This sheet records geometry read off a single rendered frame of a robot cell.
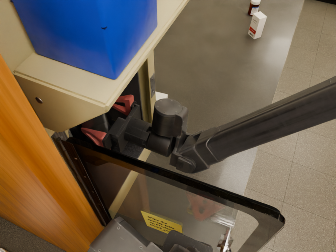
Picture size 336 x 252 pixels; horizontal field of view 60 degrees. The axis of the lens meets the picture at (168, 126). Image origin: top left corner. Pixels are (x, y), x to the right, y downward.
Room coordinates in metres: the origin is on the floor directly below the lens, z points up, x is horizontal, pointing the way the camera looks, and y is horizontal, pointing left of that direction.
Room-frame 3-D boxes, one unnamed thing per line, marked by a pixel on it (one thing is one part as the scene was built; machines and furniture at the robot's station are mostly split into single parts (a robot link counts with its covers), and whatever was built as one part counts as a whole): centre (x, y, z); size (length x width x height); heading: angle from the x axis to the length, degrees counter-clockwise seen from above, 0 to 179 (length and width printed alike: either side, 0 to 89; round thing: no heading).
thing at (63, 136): (0.23, 0.15, 1.19); 0.03 x 0.02 x 0.39; 156
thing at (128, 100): (0.44, 0.12, 1.18); 0.09 x 0.07 x 0.07; 66
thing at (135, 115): (0.38, 0.07, 1.17); 0.10 x 0.07 x 0.07; 156
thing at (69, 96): (0.34, 0.04, 1.46); 0.32 x 0.11 x 0.10; 156
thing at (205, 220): (0.17, 0.00, 1.19); 0.30 x 0.01 x 0.40; 68
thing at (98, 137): (0.38, 0.15, 1.18); 0.09 x 0.07 x 0.07; 66
